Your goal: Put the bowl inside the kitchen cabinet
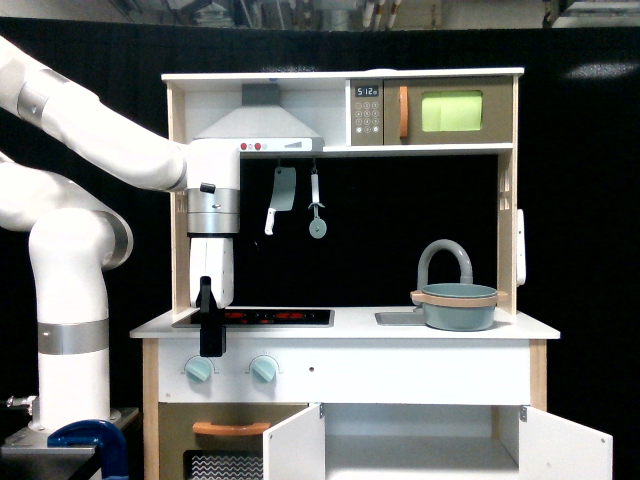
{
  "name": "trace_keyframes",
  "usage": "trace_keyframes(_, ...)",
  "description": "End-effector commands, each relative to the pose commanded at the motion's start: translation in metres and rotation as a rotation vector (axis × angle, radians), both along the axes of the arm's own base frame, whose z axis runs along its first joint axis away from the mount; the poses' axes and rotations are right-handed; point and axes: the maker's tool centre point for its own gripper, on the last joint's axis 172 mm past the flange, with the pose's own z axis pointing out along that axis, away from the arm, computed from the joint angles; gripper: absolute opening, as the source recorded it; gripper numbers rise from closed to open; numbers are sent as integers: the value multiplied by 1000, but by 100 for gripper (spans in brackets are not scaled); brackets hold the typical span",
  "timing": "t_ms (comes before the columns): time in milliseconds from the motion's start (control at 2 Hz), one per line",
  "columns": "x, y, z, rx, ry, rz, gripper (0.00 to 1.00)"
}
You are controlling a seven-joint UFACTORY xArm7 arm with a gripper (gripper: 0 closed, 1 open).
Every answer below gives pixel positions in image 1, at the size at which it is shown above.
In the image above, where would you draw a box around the left white cabinet door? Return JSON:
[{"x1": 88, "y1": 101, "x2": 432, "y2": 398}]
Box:
[{"x1": 262, "y1": 403, "x2": 326, "y2": 480}]

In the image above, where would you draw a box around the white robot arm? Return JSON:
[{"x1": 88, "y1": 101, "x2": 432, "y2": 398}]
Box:
[{"x1": 1, "y1": 41, "x2": 240, "y2": 431}]

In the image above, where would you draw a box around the toy cleaver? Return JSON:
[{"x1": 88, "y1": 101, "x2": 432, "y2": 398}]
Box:
[{"x1": 264, "y1": 167, "x2": 296, "y2": 236}]

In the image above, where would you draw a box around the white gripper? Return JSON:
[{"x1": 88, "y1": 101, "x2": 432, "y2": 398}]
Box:
[{"x1": 189, "y1": 237, "x2": 234, "y2": 357}]

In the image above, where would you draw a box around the white wooden toy kitchen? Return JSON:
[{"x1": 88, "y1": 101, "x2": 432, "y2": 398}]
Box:
[{"x1": 129, "y1": 67, "x2": 614, "y2": 480}]

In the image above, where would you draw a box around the white side holder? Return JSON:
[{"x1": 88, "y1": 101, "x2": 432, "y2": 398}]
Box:
[{"x1": 516, "y1": 209, "x2": 527, "y2": 286}]

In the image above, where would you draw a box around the toy pizza cutter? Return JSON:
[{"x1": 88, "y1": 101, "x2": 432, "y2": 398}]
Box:
[{"x1": 308, "y1": 160, "x2": 327, "y2": 240}]

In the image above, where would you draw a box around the toy oven door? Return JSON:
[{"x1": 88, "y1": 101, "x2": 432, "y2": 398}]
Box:
[{"x1": 158, "y1": 403, "x2": 306, "y2": 479}]

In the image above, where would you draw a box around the left teal knob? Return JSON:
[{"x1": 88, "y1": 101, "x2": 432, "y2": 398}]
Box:
[{"x1": 184, "y1": 356, "x2": 214, "y2": 384}]

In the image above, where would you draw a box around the right teal knob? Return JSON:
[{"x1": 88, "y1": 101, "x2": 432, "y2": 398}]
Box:
[{"x1": 249, "y1": 355, "x2": 279, "y2": 384}]

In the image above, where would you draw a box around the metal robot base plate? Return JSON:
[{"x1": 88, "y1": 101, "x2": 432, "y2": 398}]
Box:
[{"x1": 1, "y1": 408, "x2": 141, "y2": 479}]

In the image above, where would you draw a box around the black toy stovetop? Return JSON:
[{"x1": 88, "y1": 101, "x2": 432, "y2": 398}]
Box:
[{"x1": 171, "y1": 308, "x2": 335, "y2": 329}]

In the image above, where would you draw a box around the teal knob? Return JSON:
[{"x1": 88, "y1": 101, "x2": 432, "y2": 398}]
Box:
[
  {"x1": 249, "y1": 355, "x2": 279, "y2": 384},
  {"x1": 184, "y1": 356, "x2": 214, "y2": 384}
]

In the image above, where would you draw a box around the toy microwave with green window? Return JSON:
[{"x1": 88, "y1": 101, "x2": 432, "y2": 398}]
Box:
[{"x1": 349, "y1": 76, "x2": 513, "y2": 146}]

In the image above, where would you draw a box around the orange microwave handle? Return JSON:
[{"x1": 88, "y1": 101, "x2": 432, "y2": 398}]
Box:
[{"x1": 398, "y1": 86, "x2": 409, "y2": 139}]

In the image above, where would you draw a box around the white cabinet door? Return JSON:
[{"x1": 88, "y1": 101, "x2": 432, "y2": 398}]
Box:
[
  {"x1": 262, "y1": 403, "x2": 326, "y2": 480},
  {"x1": 518, "y1": 406, "x2": 613, "y2": 480}
]

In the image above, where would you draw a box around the blue clamp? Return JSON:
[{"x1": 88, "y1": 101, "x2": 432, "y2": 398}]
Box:
[{"x1": 47, "y1": 420, "x2": 129, "y2": 480}]

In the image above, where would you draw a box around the orange oven handle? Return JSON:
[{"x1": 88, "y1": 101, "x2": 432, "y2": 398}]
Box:
[{"x1": 192, "y1": 422, "x2": 271, "y2": 437}]

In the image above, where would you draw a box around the right white cabinet door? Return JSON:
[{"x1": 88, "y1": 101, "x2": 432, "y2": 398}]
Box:
[{"x1": 518, "y1": 406, "x2": 613, "y2": 480}]

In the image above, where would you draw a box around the grey toy faucet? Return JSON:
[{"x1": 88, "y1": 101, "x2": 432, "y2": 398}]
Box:
[{"x1": 416, "y1": 238, "x2": 474, "y2": 295}]

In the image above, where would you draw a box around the teal bowl with wooden rim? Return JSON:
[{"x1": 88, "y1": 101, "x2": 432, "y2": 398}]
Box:
[{"x1": 410, "y1": 283, "x2": 507, "y2": 332}]

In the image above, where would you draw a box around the grey toy sink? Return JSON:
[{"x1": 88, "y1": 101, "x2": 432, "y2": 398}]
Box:
[{"x1": 375, "y1": 311, "x2": 426, "y2": 327}]

